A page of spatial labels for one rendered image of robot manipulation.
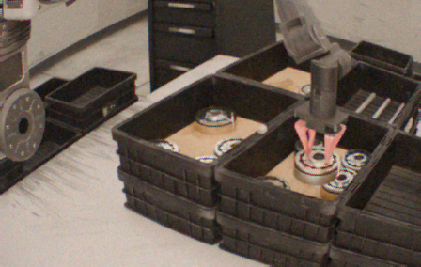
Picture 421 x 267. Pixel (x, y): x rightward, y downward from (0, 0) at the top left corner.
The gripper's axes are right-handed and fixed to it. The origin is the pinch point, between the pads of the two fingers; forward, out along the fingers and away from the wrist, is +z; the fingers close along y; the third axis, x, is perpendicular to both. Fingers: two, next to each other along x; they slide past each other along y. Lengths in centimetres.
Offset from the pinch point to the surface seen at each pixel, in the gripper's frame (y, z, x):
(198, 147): 39.0, 15.5, -11.4
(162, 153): 32.5, 6.8, 8.6
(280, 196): 3.3, 6.3, 8.3
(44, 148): 150, 63, -33
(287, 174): 14.1, 14.7, -12.2
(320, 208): -6.6, 6.1, 8.2
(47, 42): 336, 77, -164
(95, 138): 85, 30, -15
